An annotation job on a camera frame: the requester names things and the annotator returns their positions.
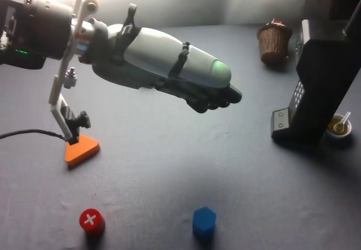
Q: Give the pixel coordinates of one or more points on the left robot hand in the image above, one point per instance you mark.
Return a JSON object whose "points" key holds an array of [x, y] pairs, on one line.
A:
{"points": [[169, 55]]}

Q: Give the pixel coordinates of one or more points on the black toy brick phone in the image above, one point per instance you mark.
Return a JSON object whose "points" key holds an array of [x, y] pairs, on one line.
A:
{"points": [[324, 78]]}

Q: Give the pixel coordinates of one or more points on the white backdrop curtain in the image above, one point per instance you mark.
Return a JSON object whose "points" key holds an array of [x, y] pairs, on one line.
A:
{"points": [[197, 1]]}

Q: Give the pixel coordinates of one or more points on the brown toy cupcake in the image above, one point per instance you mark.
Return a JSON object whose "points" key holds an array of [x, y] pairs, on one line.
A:
{"points": [[273, 44]]}

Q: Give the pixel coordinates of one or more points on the grey table cloth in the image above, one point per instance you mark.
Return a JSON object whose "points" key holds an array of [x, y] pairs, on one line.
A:
{"points": [[169, 176]]}

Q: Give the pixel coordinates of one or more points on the orange triangular block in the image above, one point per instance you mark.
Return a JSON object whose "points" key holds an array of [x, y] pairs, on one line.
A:
{"points": [[81, 151]]}

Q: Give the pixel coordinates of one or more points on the blue hexagonal block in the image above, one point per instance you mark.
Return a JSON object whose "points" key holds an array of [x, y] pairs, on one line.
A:
{"points": [[203, 220]]}

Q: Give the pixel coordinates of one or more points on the red cylinder block white cross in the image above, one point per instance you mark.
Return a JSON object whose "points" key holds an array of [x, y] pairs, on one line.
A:
{"points": [[90, 220]]}

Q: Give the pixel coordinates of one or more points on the small white cup with spoon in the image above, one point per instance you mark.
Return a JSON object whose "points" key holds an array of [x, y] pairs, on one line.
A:
{"points": [[338, 128]]}

